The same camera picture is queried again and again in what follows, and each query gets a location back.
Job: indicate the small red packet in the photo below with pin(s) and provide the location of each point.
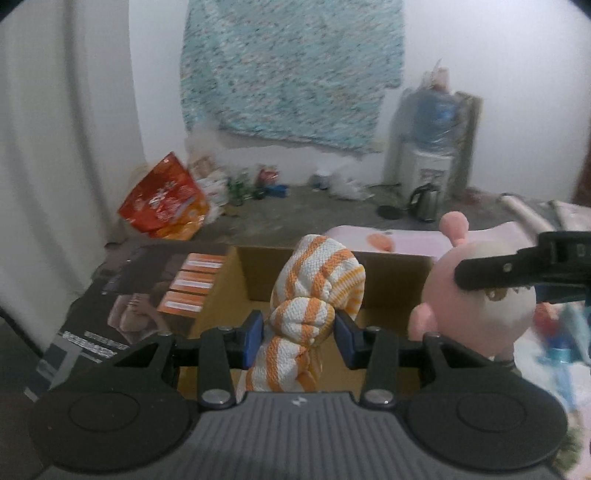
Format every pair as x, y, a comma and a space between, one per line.
268, 175

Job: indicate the electric kettle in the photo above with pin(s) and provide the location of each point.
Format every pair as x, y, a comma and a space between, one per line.
425, 203

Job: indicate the cardboard box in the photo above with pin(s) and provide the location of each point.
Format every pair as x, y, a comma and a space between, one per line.
258, 272

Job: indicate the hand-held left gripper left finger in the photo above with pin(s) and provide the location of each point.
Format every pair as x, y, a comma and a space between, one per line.
254, 339

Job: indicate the small blue box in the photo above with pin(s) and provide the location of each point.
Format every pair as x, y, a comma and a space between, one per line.
277, 191

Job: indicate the printed poster board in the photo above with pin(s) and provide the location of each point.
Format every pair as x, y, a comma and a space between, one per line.
115, 300

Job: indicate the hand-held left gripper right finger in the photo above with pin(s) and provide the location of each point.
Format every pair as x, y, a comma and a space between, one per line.
344, 344

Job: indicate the orange striped white towel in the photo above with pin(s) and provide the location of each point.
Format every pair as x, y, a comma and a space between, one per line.
318, 267

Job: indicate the white snack bag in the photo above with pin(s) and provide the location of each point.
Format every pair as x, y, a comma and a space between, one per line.
210, 184

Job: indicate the white curtain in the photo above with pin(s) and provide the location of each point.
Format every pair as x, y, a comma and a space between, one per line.
55, 138

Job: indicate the pink plush toy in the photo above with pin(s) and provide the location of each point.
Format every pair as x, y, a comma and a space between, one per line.
443, 300

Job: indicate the white water dispenser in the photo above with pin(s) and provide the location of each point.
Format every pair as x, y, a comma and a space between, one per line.
431, 173

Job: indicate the blue water bottle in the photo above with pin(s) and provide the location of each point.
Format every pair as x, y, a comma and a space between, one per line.
436, 120

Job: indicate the red snack bag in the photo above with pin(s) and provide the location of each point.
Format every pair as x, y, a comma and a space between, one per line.
161, 198

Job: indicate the teal speckled wall cloth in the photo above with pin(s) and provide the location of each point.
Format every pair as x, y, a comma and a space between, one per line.
286, 69

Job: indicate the green bottle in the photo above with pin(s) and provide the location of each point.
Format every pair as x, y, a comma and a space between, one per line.
238, 191

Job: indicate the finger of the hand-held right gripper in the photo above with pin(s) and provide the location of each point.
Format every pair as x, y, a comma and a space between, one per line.
498, 270

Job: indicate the rolled paper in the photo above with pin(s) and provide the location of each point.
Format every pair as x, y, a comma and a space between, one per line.
526, 210

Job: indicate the white plastic bag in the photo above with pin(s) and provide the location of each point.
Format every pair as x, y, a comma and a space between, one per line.
348, 188

